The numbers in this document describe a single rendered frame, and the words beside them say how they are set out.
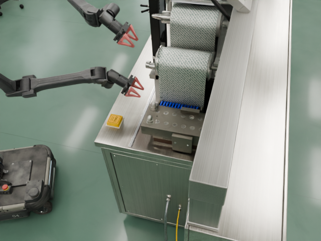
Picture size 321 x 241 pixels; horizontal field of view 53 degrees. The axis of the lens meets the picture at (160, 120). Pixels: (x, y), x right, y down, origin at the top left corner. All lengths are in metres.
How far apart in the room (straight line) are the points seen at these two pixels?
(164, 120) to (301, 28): 3.07
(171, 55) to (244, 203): 0.87
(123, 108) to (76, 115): 1.37
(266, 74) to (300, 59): 2.64
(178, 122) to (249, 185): 0.75
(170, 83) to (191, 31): 0.29
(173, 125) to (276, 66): 0.58
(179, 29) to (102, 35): 2.58
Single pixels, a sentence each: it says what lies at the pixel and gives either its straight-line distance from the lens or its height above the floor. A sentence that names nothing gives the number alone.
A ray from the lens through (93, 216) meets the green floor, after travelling 2.56.
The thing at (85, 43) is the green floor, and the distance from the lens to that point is 4.14.
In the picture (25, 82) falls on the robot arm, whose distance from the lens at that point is 1.81.
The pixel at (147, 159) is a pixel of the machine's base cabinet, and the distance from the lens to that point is 1.73.
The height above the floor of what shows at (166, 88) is 1.12.
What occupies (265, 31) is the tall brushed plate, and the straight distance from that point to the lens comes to 1.52.
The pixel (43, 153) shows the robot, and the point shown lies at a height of 0.24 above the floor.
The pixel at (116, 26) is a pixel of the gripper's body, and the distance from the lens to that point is 1.62.
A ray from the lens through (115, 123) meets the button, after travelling 1.79.
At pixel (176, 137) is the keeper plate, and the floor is 1.02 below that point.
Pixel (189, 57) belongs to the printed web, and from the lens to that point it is 1.55.
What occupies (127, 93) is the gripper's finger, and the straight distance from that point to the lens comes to 1.72.
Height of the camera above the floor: 2.24
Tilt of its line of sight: 48 degrees down
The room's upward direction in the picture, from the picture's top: 4 degrees counter-clockwise
